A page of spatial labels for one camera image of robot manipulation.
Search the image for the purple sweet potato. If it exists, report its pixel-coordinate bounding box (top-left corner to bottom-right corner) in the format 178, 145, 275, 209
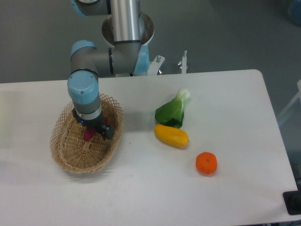
83, 116, 108, 141

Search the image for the white base frame bracket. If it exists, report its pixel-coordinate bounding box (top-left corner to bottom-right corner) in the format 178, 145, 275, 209
147, 55, 165, 75

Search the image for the woven wicker basket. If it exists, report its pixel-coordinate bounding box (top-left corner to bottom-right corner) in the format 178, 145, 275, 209
50, 94, 124, 174

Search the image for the white clamp post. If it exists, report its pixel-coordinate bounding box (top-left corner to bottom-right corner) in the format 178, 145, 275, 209
178, 50, 188, 74

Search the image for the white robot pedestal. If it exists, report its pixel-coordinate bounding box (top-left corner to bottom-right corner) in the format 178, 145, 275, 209
101, 13, 155, 77

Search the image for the black device at edge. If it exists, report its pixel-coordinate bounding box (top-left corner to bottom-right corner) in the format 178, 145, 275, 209
283, 191, 301, 215

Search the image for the orange tangerine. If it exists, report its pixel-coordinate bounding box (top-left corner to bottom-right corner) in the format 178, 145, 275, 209
196, 152, 218, 175

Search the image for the yellow mango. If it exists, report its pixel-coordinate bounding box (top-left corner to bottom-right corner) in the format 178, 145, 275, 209
154, 124, 189, 148

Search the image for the green bok choy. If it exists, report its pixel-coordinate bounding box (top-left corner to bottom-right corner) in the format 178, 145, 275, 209
155, 89, 190, 129

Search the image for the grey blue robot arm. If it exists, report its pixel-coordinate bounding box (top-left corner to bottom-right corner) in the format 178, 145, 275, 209
67, 0, 150, 139

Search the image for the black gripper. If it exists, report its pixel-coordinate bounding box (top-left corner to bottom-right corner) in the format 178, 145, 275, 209
72, 108, 114, 140

